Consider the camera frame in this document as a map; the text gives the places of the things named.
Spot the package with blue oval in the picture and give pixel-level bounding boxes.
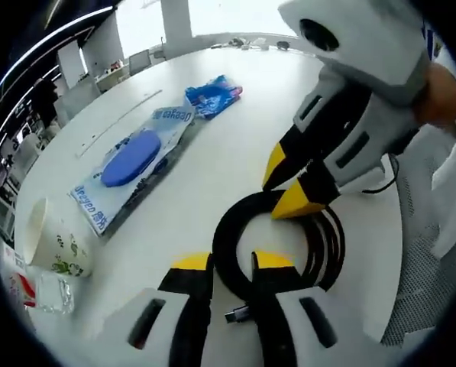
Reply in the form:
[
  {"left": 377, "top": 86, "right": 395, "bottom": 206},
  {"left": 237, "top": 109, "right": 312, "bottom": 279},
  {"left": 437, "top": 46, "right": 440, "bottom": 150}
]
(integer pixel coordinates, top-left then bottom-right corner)
[{"left": 69, "top": 106, "right": 196, "bottom": 239}]

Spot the wide window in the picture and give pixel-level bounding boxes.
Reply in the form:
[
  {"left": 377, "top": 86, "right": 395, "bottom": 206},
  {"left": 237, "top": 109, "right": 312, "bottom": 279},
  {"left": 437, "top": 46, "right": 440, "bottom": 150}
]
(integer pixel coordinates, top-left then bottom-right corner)
[{"left": 189, "top": 0, "right": 302, "bottom": 38}]

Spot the grey mesh office chair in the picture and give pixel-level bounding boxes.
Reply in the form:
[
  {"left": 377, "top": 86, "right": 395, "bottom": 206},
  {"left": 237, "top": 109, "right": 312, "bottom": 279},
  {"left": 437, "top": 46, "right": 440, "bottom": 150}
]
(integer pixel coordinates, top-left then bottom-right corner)
[{"left": 379, "top": 175, "right": 456, "bottom": 348}]

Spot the white paper cup green print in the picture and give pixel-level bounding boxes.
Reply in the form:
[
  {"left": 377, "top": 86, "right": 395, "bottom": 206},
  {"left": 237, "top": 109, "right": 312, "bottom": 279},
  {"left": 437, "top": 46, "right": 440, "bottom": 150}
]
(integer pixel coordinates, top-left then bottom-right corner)
[{"left": 23, "top": 197, "right": 95, "bottom": 279}]

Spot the clear plastic water bottle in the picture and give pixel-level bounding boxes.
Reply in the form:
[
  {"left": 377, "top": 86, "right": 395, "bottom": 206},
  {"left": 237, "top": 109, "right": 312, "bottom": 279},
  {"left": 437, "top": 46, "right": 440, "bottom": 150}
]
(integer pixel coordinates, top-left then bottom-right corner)
[{"left": 2, "top": 244, "right": 75, "bottom": 315}]

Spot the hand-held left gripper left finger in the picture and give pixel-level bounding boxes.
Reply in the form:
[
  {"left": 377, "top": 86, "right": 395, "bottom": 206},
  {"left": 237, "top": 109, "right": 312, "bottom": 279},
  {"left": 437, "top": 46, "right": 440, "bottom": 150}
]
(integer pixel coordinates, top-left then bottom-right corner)
[{"left": 107, "top": 252, "right": 215, "bottom": 367}]

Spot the narrow window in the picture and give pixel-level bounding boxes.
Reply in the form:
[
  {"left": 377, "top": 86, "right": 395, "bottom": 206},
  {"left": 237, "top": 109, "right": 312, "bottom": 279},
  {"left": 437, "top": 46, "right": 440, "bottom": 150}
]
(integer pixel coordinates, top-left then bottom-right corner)
[{"left": 116, "top": 0, "right": 168, "bottom": 59}]

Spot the small blue plastic package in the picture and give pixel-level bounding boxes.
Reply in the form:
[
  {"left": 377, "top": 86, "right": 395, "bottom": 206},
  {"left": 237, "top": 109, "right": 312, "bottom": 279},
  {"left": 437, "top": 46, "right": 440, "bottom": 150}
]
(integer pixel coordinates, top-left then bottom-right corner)
[{"left": 184, "top": 75, "right": 245, "bottom": 121}]

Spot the cluster of small objects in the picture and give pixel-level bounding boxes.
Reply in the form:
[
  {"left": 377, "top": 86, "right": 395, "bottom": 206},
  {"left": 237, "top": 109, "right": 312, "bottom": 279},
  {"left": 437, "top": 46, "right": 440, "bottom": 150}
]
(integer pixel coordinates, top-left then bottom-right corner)
[{"left": 210, "top": 36, "right": 293, "bottom": 53}]

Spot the person's right hand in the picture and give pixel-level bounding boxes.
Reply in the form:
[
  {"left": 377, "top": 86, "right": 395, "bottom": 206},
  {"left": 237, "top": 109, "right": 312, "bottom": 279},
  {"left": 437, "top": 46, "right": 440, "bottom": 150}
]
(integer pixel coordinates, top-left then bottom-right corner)
[{"left": 412, "top": 63, "right": 456, "bottom": 128}]

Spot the long ceiling light strip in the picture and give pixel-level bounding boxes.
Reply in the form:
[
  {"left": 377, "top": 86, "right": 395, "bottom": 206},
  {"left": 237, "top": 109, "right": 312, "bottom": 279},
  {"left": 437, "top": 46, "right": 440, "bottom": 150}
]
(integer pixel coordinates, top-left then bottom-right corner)
[{"left": 0, "top": 7, "right": 116, "bottom": 89}]

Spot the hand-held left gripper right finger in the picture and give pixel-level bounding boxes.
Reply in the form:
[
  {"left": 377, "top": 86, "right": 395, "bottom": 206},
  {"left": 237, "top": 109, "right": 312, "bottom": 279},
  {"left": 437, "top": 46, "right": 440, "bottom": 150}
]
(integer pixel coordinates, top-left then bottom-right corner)
[{"left": 250, "top": 250, "right": 370, "bottom": 367}]

